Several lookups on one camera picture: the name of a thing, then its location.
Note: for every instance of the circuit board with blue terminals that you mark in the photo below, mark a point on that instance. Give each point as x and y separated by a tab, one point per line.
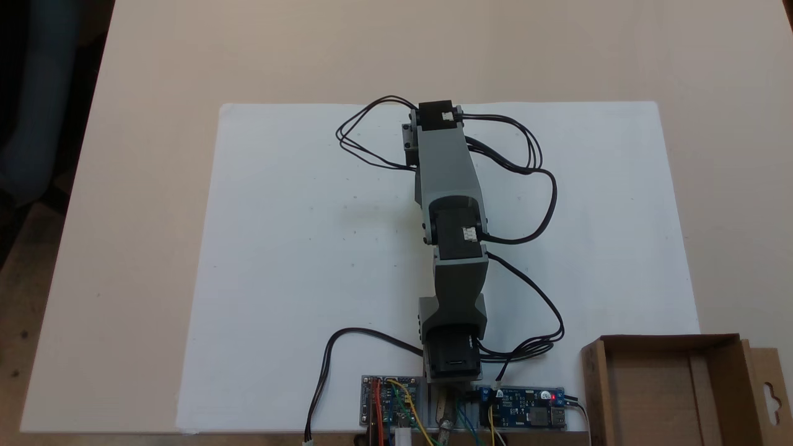
523	409

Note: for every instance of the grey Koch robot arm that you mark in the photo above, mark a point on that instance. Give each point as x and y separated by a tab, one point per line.
446	161

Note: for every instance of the brown cardboard box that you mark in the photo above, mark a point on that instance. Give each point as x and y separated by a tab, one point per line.
650	396

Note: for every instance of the white paper sheet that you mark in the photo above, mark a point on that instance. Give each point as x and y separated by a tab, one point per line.
297	260

